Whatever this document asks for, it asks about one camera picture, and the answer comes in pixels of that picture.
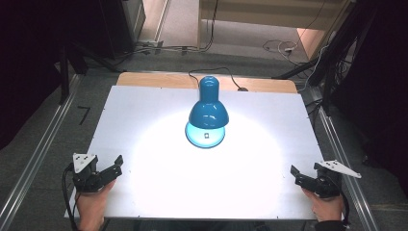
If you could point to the black metal stand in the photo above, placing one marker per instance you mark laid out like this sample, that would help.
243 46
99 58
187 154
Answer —
64 77

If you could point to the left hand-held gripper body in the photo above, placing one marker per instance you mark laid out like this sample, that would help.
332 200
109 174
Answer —
86 174

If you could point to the black metal stand frame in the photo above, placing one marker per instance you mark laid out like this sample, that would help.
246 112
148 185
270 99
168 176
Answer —
333 64

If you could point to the blue desk lamp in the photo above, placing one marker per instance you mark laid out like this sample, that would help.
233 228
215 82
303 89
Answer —
208 112

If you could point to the grey power strip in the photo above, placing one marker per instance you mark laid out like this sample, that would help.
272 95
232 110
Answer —
150 45

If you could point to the aluminium floor rail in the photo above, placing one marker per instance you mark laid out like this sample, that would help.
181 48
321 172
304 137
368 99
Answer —
346 166
38 150

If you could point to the light wooden furniture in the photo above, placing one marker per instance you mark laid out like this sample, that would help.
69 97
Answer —
256 12

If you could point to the dark cabinet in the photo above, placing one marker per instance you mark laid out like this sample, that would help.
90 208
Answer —
123 25

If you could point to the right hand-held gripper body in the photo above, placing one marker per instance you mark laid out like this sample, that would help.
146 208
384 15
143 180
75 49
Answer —
330 179

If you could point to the person's left hand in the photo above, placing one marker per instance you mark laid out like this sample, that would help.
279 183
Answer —
93 205

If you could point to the person's right hand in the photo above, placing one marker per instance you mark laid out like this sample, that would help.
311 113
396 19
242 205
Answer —
325 208

